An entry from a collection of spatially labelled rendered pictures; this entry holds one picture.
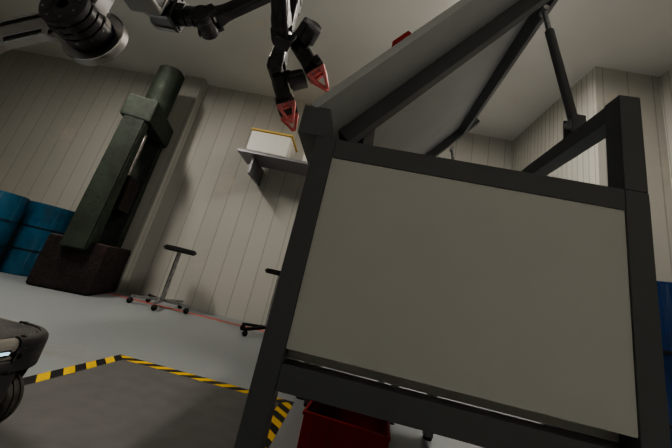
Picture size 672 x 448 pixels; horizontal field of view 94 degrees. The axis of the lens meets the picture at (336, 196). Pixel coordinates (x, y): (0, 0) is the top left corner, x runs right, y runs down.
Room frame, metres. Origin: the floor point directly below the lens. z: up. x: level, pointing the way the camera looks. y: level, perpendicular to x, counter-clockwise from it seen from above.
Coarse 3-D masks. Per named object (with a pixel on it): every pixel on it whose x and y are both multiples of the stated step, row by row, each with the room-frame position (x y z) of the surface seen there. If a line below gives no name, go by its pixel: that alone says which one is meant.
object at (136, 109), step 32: (128, 96) 3.10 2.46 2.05; (160, 96) 3.39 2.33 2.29; (128, 128) 3.13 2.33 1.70; (160, 128) 3.48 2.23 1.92; (128, 160) 3.18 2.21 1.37; (96, 192) 3.12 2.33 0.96; (128, 192) 3.46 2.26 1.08; (96, 224) 3.15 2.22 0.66; (128, 224) 3.87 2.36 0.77; (64, 256) 3.17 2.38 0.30; (96, 256) 3.23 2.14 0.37; (128, 256) 3.85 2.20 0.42; (64, 288) 3.20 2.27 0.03; (96, 288) 3.37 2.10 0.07
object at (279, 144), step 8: (256, 128) 3.45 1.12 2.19; (256, 136) 3.45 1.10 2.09; (264, 136) 3.45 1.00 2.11; (272, 136) 3.44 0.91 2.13; (280, 136) 3.43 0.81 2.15; (288, 136) 3.43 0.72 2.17; (248, 144) 3.46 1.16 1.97; (256, 144) 3.45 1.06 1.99; (264, 144) 3.44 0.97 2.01; (272, 144) 3.44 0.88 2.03; (280, 144) 3.43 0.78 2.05; (288, 144) 3.42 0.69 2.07; (264, 152) 3.45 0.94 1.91; (272, 152) 3.43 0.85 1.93; (280, 152) 3.43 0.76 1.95; (288, 152) 3.46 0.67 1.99
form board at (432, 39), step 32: (480, 0) 0.54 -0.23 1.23; (512, 0) 0.62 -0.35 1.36; (416, 32) 0.53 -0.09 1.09; (448, 32) 0.58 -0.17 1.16; (512, 32) 0.80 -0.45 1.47; (384, 64) 0.55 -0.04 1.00; (416, 64) 0.63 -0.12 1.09; (480, 64) 0.88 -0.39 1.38; (320, 96) 0.55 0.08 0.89; (352, 96) 0.59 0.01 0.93; (384, 96) 0.68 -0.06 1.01; (448, 96) 0.96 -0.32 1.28; (384, 128) 0.86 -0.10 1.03; (416, 128) 1.04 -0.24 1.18; (448, 128) 1.34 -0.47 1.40
